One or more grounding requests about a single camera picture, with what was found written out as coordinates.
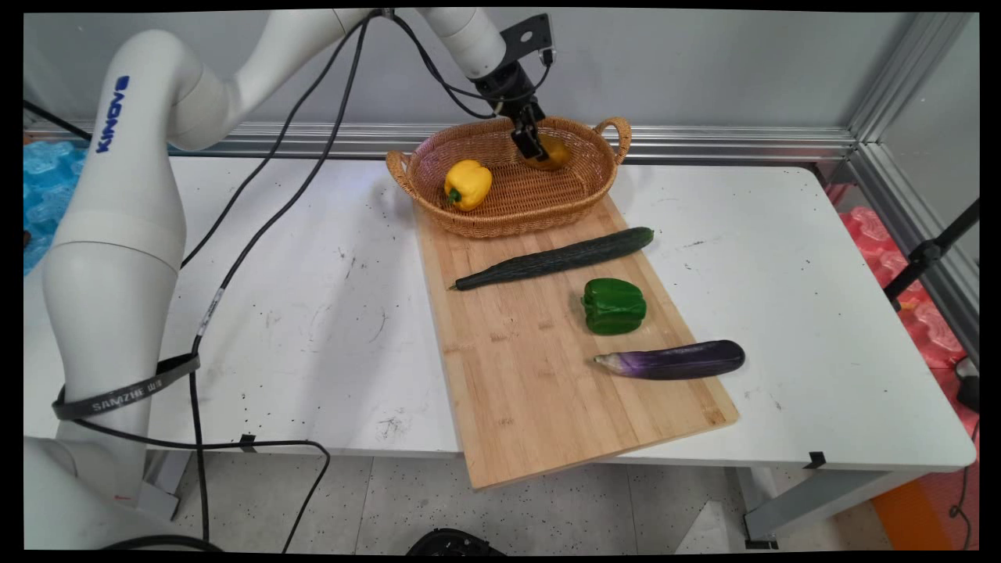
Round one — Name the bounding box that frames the dark green cucumber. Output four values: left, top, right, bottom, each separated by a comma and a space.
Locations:
448, 227, 655, 292

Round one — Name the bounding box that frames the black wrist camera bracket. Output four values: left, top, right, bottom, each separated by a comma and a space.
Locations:
500, 13, 554, 67

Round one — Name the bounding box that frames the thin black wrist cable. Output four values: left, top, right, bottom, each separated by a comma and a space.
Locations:
387, 9, 556, 122

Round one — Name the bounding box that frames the black device on floor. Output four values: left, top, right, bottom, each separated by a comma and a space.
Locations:
956, 356, 980, 414

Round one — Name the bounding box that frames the thin black rod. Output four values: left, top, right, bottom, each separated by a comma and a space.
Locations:
23, 100, 91, 142

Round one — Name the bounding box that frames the purple eggplant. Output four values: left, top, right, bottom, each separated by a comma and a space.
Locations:
594, 339, 746, 382

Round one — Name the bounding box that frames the grey metal table leg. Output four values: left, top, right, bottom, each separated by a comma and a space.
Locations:
743, 468, 931, 548
141, 450, 192, 521

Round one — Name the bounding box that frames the woven wicker basket with handles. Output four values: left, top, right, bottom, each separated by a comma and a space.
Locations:
386, 116, 632, 239

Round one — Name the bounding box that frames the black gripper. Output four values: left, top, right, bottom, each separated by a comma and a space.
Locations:
472, 61, 550, 163

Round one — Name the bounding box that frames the blue foam mat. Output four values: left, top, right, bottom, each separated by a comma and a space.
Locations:
23, 139, 87, 274

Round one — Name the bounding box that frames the plain black cable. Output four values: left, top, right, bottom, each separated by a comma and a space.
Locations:
74, 9, 372, 552

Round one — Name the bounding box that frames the aluminium frame post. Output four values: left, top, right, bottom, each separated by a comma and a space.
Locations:
849, 12, 971, 145

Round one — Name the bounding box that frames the black round floor object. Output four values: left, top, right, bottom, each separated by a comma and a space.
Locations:
405, 528, 505, 556

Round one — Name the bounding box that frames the orange round fruit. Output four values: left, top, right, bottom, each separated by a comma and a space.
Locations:
522, 134, 572, 172

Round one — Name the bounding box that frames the black tripod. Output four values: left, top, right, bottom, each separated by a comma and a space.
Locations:
884, 199, 980, 314

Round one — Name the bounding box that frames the thin black floor cable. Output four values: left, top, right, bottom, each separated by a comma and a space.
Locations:
949, 422, 980, 548

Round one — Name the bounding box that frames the red foam mat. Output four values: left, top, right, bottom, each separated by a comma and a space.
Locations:
825, 184, 980, 486

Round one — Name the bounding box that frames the bamboo cutting board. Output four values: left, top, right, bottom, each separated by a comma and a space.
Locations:
413, 194, 740, 492

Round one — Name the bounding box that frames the aluminium frame rail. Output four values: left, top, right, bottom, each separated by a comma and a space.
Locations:
23, 121, 857, 165
849, 141, 980, 364

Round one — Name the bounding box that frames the green bell pepper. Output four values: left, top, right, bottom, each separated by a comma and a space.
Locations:
581, 278, 648, 337

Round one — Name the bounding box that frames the yellow bell pepper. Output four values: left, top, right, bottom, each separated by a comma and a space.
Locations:
444, 160, 493, 213

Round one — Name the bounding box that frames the black strap with white print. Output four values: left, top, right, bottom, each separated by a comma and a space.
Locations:
52, 353, 201, 421

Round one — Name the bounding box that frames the black cable with white label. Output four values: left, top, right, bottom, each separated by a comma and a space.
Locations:
188, 9, 376, 544

